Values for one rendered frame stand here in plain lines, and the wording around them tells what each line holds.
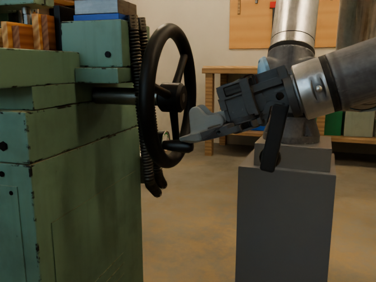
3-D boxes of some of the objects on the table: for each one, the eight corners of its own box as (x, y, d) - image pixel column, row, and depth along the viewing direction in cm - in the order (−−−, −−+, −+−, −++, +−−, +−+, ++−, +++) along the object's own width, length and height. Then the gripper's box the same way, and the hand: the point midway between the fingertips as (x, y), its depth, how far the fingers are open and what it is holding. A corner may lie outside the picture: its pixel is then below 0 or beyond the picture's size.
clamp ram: (87, 50, 75) (84, 3, 73) (56, 50, 77) (52, 5, 76) (108, 51, 84) (107, 9, 82) (80, 51, 86) (78, 11, 84)
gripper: (287, 64, 63) (176, 102, 70) (285, 63, 54) (159, 107, 61) (302, 112, 63) (191, 145, 71) (302, 118, 55) (175, 156, 62)
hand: (188, 140), depth 66 cm, fingers closed
